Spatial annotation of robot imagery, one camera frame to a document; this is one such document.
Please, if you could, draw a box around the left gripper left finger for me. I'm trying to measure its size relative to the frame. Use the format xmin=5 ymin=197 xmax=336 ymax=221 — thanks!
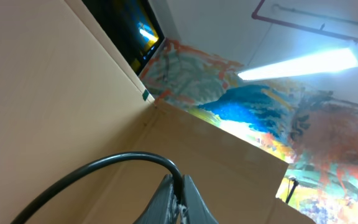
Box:
xmin=134 ymin=174 xmax=175 ymax=224

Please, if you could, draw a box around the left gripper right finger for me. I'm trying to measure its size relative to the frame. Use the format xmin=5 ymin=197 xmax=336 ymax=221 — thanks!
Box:
xmin=178 ymin=175 xmax=218 ymax=224

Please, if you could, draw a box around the thin black cable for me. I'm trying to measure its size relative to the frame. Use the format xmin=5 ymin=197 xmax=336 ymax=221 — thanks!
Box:
xmin=10 ymin=151 xmax=185 ymax=224

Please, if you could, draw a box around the dark monitor screen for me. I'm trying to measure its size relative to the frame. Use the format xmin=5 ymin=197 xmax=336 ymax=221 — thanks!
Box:
xmin=83 ymin=0 xmax=165 ymax=74

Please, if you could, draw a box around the red ceiling pipe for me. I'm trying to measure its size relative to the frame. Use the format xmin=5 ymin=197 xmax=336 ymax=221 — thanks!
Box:
xmin=252 ymin=0 xmax=358 ymax=43

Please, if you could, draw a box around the ceiling light bar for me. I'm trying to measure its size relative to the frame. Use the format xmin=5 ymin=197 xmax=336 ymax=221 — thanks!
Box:
xmin=238 ymin=48 xmax=358 ymax=81

